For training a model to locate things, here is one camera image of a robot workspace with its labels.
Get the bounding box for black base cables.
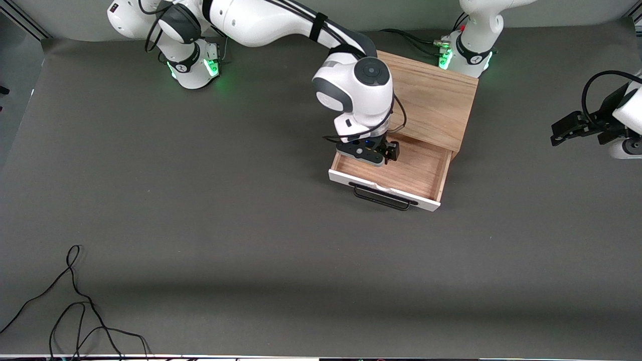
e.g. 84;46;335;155
158;8;229;65
380;11;469;57

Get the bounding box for thin black loose cable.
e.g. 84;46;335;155
0;245;153;361

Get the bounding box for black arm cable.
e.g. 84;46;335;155
582;70;642;126
138;0;407;143

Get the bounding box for black left base cables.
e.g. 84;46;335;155
380;11;469;57

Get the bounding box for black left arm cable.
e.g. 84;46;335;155
582;70;642;126

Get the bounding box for light wooden drawer cabinet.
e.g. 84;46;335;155
374;50;478;153

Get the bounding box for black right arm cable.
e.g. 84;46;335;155
138;0;407;143

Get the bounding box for black right base cables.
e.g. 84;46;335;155
158;8;229;65

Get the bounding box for aluminium frame rail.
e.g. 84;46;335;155
0;8;52;40

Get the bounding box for white-fronted drawer with black handle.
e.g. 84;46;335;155
329;131;453;212

